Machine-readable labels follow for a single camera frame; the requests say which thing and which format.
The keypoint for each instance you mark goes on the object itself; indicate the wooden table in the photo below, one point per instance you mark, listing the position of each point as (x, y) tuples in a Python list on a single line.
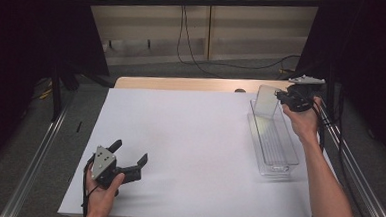
[(189, 84)]

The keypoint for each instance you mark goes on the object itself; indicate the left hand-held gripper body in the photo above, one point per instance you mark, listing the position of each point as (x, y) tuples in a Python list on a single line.
[(104, 165)]

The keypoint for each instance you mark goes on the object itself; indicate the white table board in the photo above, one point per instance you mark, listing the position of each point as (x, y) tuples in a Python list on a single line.
[(195, 148)]

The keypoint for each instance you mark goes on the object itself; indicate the black curtain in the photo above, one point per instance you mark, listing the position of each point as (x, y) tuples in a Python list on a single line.
[(23, 63), (367, 64)]

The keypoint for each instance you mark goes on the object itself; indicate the person's left hand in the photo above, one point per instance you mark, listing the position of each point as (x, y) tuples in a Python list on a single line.
[(101, 199)]

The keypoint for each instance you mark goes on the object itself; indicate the black horizontal frame bar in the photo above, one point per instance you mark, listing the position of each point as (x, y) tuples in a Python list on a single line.
[(200, 2)]

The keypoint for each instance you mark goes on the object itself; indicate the person's right hand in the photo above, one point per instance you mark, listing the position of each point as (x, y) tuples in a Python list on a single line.
[(302, 122)]

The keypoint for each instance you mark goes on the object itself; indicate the clear plastic storage box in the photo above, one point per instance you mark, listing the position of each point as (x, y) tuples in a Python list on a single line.
[(272, 142)]

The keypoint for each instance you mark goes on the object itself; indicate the aluminium floor rail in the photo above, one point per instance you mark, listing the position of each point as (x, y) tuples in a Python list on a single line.
[(370, 198), (34, 160)]

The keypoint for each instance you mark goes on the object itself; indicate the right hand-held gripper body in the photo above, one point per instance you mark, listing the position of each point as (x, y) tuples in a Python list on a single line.
[(302, 94)]

